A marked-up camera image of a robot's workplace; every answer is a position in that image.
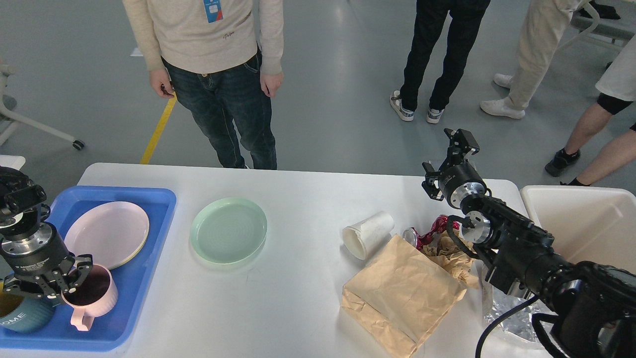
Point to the crumpled brown paper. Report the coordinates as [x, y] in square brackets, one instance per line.
[452, 259]

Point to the person in beige sweater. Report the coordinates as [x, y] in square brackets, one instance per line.
[221, 59]

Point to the white plastic bin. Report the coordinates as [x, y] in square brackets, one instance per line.
[589, 223]

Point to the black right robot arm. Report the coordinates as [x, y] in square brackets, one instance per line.
[593, 306]

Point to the person in white shirt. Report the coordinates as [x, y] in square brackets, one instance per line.
[617, 90]

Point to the blue plastic tray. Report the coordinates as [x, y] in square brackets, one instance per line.
[132, 279]

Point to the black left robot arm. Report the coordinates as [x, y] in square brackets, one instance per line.
[22, 207]

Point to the person in beige trousers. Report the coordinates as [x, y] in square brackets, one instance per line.
[543, 26]

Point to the mint green plate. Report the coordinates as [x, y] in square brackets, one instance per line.
[228, 231]

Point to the pink ribbed mug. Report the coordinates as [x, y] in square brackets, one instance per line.
[95, 297]

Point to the teal mug yellow inside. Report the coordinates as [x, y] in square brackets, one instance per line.
[23, 314]

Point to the brown paper bag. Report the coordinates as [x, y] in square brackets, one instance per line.
[401, 297]

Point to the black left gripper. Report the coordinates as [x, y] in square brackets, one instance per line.
[43, 253]

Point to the white rolling chair base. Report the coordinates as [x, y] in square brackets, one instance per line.
[14, 119]

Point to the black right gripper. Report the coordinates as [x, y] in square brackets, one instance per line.
[460, 179]

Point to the small white side table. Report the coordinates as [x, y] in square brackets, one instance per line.
[14, 162]

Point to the crushed red soda can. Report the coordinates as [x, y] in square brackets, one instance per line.
[436, 241]

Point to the pink ceramic plate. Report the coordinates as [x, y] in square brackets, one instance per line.
[113, 233]

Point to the white paper cup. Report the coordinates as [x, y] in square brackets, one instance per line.
[367, 236]

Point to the crumpled foil tray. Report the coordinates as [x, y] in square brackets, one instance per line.
[518, 328]

